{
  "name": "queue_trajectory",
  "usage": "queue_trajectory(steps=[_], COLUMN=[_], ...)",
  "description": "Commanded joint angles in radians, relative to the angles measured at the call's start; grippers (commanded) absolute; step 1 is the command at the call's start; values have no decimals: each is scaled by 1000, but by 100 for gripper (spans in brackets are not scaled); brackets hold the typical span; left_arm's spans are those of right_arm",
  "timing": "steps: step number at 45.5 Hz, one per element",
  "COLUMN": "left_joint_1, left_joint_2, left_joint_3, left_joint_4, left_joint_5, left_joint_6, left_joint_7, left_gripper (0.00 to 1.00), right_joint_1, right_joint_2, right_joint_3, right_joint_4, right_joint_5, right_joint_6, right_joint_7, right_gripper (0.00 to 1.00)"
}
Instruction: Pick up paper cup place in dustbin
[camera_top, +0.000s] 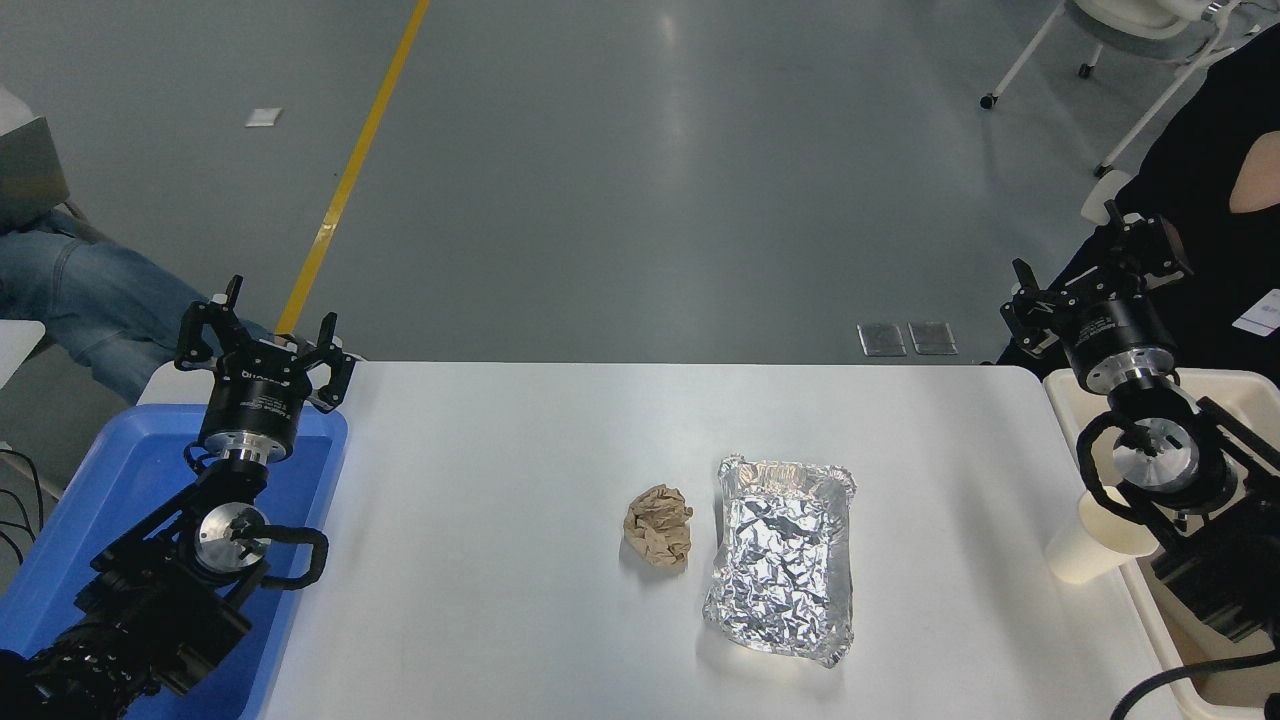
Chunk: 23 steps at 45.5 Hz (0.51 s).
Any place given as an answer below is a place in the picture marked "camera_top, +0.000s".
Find large pale bin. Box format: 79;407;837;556
1043;368;1280;720

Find small white side table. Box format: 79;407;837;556
0;320;47;391

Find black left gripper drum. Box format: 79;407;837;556
199;342;319;451

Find white paper cup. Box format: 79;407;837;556
1045;487;1161;585

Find crumpled foil tray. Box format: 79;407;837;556
702;453;858;669

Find black floor cables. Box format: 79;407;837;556
0;450;49;563

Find person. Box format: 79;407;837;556
0;210;276;406
995;22;1280;386

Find crumpled tan paper ball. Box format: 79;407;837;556
622;484;694;573

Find white wheeled chair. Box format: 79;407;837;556
980;0;1266;179

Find white plastic piece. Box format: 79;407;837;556
1082;170;1136;226

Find white name badge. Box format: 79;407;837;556
1232;288;1280;336

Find blue plastic tray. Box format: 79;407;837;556
0;403;349;720

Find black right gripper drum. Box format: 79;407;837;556
1060;290;1179;386

